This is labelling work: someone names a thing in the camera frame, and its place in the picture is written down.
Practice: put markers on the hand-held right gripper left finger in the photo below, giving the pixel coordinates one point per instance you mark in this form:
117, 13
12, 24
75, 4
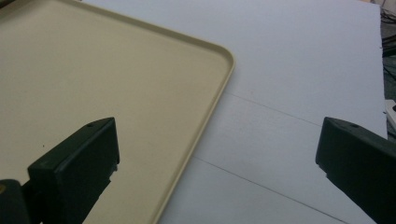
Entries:
74, 168

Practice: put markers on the beige plastic tray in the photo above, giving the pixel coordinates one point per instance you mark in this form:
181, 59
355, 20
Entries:
109, 77

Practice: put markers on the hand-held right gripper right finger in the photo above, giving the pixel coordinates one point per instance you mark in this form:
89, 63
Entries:
358, 165

